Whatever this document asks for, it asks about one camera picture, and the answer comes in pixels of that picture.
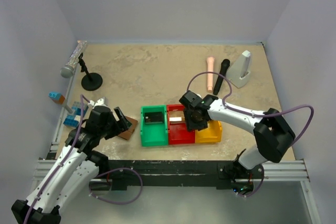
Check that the brown leather card holder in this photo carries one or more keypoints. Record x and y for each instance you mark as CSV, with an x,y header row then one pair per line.
x,y
133,126

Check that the pink cylindrical handle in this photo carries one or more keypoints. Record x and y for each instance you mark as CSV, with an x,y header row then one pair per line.
x,y
210,69

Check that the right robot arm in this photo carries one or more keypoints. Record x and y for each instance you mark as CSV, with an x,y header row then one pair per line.
x,y
272,133

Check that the green plastic bin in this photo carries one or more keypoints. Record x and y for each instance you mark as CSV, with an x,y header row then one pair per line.
x,y
154,134

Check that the yellow plastic bin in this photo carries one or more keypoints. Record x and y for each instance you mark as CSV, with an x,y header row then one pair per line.
x,y
212,134

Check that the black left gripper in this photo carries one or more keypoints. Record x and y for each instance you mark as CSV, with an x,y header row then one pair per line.
x,y
123,121

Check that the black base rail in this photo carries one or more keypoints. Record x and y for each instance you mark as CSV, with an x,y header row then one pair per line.
x,y
218,174

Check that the blue orange toy brick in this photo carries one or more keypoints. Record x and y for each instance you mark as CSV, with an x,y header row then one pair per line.
x,y
57,98

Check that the black microphone stand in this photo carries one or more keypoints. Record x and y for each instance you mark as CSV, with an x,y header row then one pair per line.
x,y
91,81

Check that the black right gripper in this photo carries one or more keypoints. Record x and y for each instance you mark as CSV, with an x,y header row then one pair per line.
x,y
202,125

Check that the black card in green bin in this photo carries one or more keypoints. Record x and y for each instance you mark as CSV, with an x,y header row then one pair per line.
x,y
153,118

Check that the blue toy brick stack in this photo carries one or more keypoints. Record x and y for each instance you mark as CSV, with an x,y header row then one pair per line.
x,y
73,119

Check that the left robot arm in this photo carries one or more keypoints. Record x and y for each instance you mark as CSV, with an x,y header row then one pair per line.
x,y
77,164

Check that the aluminium frame rail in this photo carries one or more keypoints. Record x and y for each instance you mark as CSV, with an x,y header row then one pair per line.
x,y
287,171

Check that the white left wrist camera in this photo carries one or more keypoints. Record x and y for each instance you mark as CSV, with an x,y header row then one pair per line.
x,y
100,102

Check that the red plastic bin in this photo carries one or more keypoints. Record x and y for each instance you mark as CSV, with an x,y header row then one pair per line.
x,y
177,133

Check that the silver glitter microphone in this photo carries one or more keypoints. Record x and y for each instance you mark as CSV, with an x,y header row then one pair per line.
x,y
68,70

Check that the grey wedge stand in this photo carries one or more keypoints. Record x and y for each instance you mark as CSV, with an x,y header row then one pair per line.
x,y
239,72

